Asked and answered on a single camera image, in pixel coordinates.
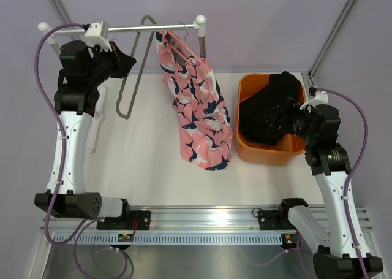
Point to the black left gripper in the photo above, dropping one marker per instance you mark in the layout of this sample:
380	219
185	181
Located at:
122	62

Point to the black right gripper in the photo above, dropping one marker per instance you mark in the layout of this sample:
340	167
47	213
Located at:
290	108

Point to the black shorts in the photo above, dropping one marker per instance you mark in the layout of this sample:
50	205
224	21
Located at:
260	94

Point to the pink shark print shorts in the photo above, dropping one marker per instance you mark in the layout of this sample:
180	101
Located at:
205	130

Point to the pink hanger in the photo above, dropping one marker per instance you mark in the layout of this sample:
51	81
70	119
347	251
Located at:
181	50

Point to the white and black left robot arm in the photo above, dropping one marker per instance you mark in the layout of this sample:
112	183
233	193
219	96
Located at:
66	196

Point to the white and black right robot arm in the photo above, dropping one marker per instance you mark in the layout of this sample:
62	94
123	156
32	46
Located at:
340	250

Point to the orange plastic basket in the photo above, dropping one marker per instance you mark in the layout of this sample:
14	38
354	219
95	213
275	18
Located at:
284	151

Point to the silver clothes rack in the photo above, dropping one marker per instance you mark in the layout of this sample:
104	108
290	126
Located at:
153	27

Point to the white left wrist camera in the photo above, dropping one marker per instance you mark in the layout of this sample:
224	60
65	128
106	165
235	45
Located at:
96	34

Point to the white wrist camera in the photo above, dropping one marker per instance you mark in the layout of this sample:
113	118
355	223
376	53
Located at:
317	97
96	34

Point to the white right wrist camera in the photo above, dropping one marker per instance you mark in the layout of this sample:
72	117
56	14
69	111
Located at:
317	97

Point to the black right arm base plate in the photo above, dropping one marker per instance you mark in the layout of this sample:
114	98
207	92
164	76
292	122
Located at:
273	220

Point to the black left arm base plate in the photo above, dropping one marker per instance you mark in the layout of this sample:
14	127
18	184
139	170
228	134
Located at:
139	220

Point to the aluminium front rail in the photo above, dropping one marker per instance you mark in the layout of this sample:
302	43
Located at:
218	219

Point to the white slotted cable duct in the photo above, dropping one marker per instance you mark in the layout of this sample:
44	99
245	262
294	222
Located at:
144	238

